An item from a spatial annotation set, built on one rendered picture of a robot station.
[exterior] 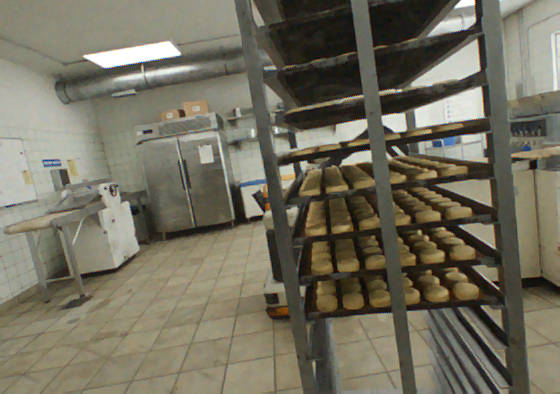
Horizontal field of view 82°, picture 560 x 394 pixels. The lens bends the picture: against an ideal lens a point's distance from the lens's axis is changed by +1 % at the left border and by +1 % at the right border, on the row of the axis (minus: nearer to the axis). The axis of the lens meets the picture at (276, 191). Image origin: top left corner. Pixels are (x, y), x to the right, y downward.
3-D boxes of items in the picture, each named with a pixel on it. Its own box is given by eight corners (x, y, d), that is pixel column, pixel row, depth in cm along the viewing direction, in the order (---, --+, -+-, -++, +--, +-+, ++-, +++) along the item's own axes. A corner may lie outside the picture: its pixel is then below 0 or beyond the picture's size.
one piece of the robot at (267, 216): (274, 298, 238) (255, 188, 228) (281, 270, 292) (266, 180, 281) (319, 294, 234) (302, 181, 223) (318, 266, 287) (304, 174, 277)
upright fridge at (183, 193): (241, 218, 652) (221, 117, 625) (236, 229, 562) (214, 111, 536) (172, 230, 651) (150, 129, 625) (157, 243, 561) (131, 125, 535)
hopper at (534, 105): (536, 114, 249) (535, 96, 247) (598, 106, 194) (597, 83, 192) (495, 121, 253) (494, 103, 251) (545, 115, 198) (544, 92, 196)
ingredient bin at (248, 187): (246, 225, 587) (238, 183, 578) (246, 218, 650) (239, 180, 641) (275, 219, 590) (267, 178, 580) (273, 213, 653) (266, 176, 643)
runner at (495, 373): (415, 270, 131) (414, 263, 131) (423, 269, 131) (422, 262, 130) (500, 388, 69) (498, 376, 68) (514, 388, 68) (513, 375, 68)
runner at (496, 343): (413, 249, 130) (412, 242, 130) (420, 248, 130) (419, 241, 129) (496, 349, 67) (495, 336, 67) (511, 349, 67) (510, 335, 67)
